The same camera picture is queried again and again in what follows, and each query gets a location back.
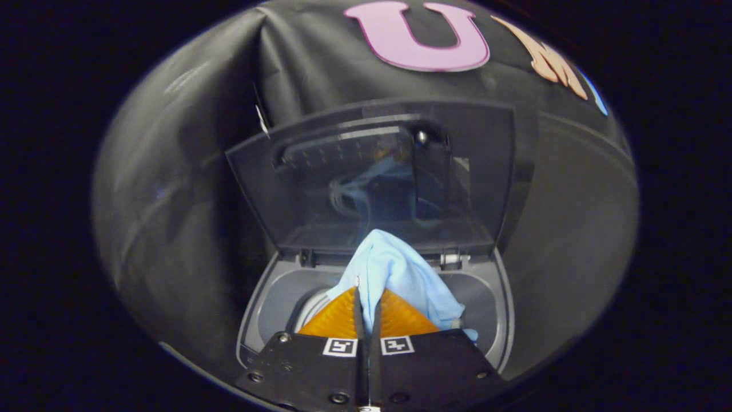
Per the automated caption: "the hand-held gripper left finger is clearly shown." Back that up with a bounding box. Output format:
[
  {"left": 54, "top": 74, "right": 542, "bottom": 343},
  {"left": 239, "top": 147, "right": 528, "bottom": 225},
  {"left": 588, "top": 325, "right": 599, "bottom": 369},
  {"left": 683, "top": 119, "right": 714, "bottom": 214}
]
[{"left": 236, "top": 286, "right": 369, "bottom": 410}]

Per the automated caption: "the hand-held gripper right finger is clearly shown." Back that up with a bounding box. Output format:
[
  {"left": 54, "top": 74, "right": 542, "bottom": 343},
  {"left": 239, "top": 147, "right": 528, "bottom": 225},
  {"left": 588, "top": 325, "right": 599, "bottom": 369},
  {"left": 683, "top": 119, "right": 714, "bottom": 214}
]
[{"left": 369, "top": 288, "right": 507, "bottom": 411}]

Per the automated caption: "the light blue shirt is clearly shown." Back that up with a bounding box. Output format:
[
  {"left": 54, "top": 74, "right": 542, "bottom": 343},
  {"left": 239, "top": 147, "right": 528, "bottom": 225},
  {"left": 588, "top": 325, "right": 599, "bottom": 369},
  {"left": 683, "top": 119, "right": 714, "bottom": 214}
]
[{"left": 326, "top": 229, "right": 478, "bottom": 344}]

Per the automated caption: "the black backdrop cloth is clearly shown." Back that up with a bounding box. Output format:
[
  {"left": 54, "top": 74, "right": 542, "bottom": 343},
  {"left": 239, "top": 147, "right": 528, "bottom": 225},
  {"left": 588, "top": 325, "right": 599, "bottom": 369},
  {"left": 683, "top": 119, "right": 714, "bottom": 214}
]
[{"left": 91, "top": 0, "right": 640, "bottom": 378}]

